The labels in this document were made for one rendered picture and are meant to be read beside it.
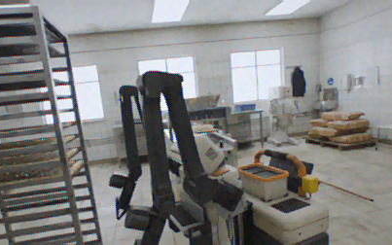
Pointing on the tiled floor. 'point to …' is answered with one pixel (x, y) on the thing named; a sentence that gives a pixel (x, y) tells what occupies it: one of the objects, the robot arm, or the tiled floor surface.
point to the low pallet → (340, 143)
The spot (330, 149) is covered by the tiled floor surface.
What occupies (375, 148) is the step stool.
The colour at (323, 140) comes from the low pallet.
